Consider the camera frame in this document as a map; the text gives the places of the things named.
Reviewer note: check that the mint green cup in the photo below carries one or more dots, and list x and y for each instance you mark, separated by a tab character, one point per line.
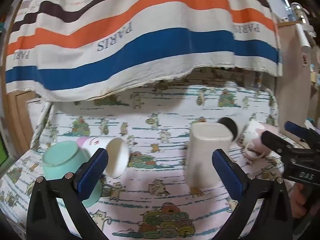
62	155

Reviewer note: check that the white tube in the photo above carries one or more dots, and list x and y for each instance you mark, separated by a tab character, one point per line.
303	38

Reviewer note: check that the wooden cabinet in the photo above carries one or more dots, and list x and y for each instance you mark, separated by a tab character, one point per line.
20	120

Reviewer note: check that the white and pink mug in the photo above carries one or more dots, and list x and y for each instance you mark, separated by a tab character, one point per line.
252	135

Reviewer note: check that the white cup black interior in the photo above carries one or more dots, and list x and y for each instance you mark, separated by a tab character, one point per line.
231	126

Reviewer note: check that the striped cloth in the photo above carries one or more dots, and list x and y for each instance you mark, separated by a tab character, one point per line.
140	45

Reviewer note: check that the cream speckled cup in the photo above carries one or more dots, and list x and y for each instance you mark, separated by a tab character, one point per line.
205	152

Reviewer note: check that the wooden panel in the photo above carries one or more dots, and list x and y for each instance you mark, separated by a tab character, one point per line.
292	80

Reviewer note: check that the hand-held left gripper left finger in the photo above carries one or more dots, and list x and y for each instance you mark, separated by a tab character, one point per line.
93	172

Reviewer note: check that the white cup with pink print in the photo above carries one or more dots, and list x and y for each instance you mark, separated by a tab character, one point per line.
113	160

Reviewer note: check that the cat print tablecloth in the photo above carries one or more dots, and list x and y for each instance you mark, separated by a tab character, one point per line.
150	180

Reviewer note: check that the person's right hand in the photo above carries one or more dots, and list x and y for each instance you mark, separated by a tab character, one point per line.
298	200

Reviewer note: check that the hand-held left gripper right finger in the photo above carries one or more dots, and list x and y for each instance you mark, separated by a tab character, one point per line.
226	175

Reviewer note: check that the clear bottle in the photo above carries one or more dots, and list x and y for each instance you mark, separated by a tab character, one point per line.
297	11

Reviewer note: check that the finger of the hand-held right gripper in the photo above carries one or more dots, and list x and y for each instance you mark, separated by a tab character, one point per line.
275	142
296	129

